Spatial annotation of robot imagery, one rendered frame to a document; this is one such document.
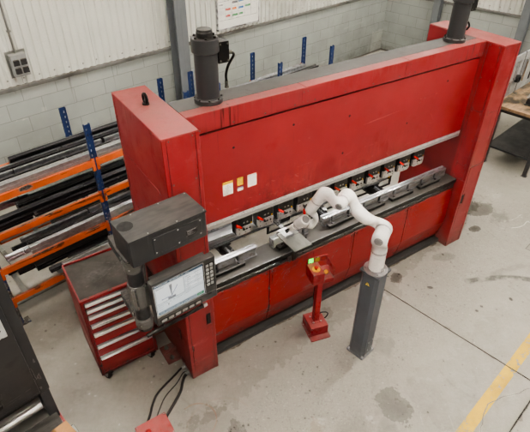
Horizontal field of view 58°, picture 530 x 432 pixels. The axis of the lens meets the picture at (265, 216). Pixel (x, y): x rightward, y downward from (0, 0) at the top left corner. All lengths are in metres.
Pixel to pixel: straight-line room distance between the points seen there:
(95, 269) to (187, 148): 1.51
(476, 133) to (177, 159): 3.24
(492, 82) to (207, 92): 2.83
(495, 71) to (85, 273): 3.97
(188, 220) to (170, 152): 0.43
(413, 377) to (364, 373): 0.43
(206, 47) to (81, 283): 2.01
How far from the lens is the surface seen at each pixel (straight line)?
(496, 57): 5.01
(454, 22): 4.83
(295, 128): 3.69
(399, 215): 5.06
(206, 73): 3.20
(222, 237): 4.19
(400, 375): 4.58
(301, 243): 4.09
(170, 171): 3.01
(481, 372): 4.84
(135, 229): 2.78
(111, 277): 3.97
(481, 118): 5.20
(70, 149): 4.77
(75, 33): 7.14
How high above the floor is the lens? 3.61
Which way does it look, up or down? 37 degrees down
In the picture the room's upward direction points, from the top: straight up
